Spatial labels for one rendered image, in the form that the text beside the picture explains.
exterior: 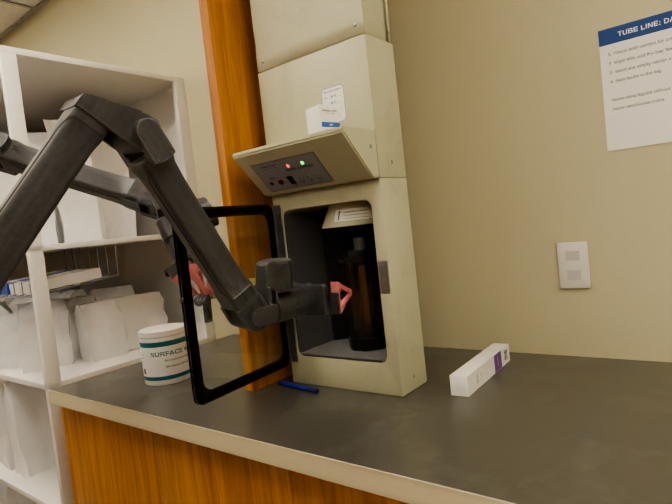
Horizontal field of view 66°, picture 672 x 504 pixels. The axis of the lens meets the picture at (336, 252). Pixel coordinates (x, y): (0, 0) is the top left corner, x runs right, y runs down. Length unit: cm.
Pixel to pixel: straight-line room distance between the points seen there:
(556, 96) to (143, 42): 177
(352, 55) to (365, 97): 10
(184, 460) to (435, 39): 125
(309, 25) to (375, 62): 19
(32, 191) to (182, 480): 77
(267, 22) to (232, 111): 22
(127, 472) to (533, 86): 142
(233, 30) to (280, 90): 21
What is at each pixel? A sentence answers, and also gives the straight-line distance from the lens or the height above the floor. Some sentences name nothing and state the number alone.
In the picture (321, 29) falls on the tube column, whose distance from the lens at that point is 125.
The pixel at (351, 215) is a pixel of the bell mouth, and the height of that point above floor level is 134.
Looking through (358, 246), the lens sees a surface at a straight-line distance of 126.
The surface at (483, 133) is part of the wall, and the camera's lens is 148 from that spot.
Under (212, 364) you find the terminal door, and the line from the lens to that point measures 114.
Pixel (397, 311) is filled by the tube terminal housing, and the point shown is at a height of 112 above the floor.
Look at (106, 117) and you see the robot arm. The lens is 86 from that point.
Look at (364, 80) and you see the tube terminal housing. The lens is 115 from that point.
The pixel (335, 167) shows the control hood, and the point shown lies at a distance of 111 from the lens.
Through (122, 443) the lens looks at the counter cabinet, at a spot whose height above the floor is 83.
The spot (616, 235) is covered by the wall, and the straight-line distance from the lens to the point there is 139.
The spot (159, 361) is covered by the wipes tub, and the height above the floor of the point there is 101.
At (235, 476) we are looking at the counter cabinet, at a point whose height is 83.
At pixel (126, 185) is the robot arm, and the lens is 126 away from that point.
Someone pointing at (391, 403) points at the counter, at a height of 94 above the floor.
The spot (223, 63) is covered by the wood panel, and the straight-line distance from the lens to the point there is 137.
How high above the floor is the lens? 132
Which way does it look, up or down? 3 degrees down
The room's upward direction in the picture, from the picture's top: 6 degrees counter-clockwise
